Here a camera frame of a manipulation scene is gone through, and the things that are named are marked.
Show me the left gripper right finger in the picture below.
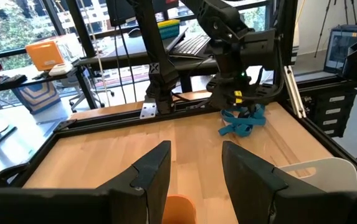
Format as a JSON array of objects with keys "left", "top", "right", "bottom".
[{"left": 222, "top": 141, "right": 357, "bottom": 224}]

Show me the blue beige patterned box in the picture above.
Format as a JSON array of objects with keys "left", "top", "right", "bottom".
[{"left": 11, "top": 81, "right": 62, "bottom": 114}]

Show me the black standing desk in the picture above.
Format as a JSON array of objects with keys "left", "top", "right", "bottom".
[{"left": 0, "top": 65, "right": 98, "bottom": 161}]

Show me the silver rig bracket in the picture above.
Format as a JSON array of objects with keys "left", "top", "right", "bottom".
[{"left": 283, "top": 65, "right": 307, "bottom": 119}]

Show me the black cable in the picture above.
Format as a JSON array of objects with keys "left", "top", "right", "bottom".
[{"left": 113, "top": 24, "right": 139, "bottom": 104}]

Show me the black tripod stand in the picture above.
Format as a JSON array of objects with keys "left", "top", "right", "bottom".
[{"left": 313, "top": 0, "right": 357, "bottom": 58}]

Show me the blue framed screen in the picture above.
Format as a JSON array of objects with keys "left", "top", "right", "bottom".
[{"left": 323, "top": 25, "right": 357, "bottom": 74}]

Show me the silver frame bracket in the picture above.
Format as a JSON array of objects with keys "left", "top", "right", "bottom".
[{"left": 140, "top": 102, "right": 158, "bottom": 120}]

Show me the white plastic basket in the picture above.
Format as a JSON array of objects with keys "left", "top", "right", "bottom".
[{"left": 277, "top": 157, "right": 357, "bottom": 193}]

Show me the black computer mouse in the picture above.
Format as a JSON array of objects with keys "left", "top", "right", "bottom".
[{"left": 127, "top": 27, "right": 143, "bottom": 39}]

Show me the white office chair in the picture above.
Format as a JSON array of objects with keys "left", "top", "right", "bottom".
[{"left": 61, "top": 74, "right": 115, "bottom": 114}]

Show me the black window frame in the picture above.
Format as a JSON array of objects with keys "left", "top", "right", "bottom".
[{"left": 0, "top": 0, "right": 278, "bottom": 63}]

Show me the black aluminium table frame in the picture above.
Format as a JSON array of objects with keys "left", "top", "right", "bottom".
[{"left": 0, "top": 90, "right": 357, "bottom": 191}]

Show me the orange plastic basket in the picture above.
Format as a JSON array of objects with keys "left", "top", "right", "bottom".
[{"left": 161, "top": 195, "right": 197, "bottom": 224}]

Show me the teal and yellow crate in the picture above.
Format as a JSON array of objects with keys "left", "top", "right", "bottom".
[{"left": 157, "top": 19, "right": 181, "bottom": 40}]

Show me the black frame clamp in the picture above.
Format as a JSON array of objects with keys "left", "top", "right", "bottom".
[{"left": 0, "top": 161, "right": 31, "bottom": 189}]

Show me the orange and white box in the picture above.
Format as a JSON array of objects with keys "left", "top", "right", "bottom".
[{"left": 25, "top": 40, "right": 65, "bottom": 72}]

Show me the small white device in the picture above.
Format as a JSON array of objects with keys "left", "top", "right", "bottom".
[{"left": 48, "top": 62, "right": 74, "bottom": 77}]

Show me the black keyboard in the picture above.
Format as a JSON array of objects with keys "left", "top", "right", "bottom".
[{"left": 0, "top": 73, "right": 28, "bottom": 91}]

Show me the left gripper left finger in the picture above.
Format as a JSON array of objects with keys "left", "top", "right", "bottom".
[{"left": 0, "top": 140, "right": 172, "bottom": 224}]

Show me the black slotted bracket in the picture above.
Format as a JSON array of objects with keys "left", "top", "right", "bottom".
[{"left": 301, "top": 88, "right": 357, "bottom": 138}]

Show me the black rig post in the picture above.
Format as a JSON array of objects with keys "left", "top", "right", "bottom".
[{"left": 271, "top": 0, "right": 300, "bottom": 94}]

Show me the black computer monitor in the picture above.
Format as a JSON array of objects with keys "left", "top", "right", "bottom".
[{"left": 105, "top": 0, "right": 155, "bottom": 27}]

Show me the dark grey laptop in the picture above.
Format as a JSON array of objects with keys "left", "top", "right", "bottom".
[{"left": 168, "top": 26, "right": 214, "bottom": 60}]

